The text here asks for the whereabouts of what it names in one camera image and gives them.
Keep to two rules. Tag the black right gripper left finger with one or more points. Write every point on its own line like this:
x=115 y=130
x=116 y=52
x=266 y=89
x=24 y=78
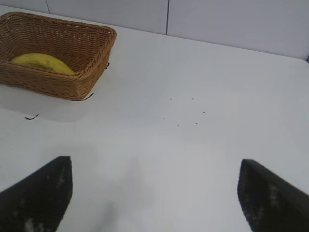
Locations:
x=36 y=198

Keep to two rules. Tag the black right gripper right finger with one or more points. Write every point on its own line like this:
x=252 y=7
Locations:
x=270 y=203

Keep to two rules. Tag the yellow banana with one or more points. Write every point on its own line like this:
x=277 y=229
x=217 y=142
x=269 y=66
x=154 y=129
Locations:
x=46 y=60

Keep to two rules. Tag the brown woven wicker basket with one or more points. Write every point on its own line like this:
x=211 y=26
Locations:
x=79 y=79

